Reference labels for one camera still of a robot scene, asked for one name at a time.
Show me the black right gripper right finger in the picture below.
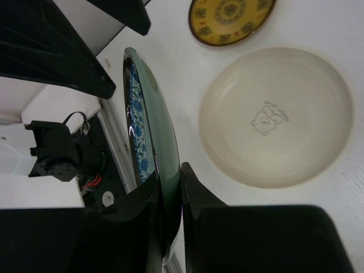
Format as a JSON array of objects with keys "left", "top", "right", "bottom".
[{"left": 181, "top": 162, "right": 228, "bottom": 272}]

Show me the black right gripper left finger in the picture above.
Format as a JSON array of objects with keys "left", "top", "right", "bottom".
[{"left": 71, "top": 173, "right": 163, "bottom": 272}]

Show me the black blue patterned plate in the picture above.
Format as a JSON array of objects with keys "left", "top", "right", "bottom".
[{"left": 123, "top": 47, "right": 181, "bottom": 263}]

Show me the cream bear plate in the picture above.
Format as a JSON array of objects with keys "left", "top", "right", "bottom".
[{"left": 198, "top": 48, "right": 354, "bottom": 189}]

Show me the yellow patterned brown plate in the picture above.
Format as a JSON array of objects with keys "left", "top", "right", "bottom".
[{"left": 188, "top": 0, "right": 276, "bottom": 47}]

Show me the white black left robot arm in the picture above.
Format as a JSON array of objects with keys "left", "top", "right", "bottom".
[{"left": 1, "top": 1, "right": 116, "bottom": 181}]

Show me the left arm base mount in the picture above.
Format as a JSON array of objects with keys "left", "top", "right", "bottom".
[{"left": 73, "top": 114, "right": 126, "bottom": 212}]

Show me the aluminium front rail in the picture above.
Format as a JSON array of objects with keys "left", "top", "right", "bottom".
[{"left": 97, "top": 99, "right": 137, "bottom": 194}]

